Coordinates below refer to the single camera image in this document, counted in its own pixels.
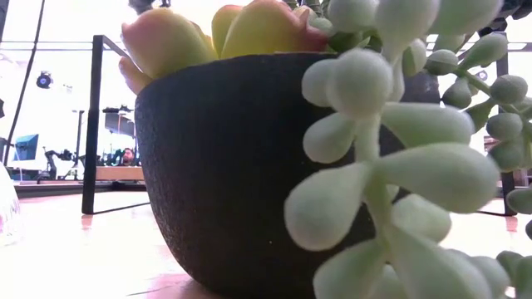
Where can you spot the blue computer monitor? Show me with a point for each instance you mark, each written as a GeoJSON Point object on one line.
{"type": "Point", "coordinates": [26, 147]}

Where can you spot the potted succulent plant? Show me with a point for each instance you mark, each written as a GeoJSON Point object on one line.
{"type": "Point", "coordinates": [232, 166]}

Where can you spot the thin black pole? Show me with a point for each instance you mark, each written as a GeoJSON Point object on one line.
{"type": "Point", "coordinates": [78, 137]}

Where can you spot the wooden background desk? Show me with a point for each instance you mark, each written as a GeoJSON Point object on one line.
{"type": "Point", "coordinates": [118, 173]}

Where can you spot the person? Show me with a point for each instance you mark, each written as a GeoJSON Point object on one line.
{"type": "Point", "coordinates": [128, 157]}

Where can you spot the black metal rig frame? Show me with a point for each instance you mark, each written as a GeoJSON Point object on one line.
{"type": "Point", "coordinates": [50, 190]}

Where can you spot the black background robot arm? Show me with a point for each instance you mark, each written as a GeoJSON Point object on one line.
{"type": "Point", "coordinates": [52, 162]}

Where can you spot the clear acrylic tray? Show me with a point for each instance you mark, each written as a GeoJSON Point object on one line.
{"type": "Point", "coordinates": [92, 124]}

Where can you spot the black background monitor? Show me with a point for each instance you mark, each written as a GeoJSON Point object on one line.
{"type": "Point", "coordinates": [118, 122]}

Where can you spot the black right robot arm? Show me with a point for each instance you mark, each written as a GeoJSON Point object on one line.
{"type": "Point", "coordinates": [519, 10]}

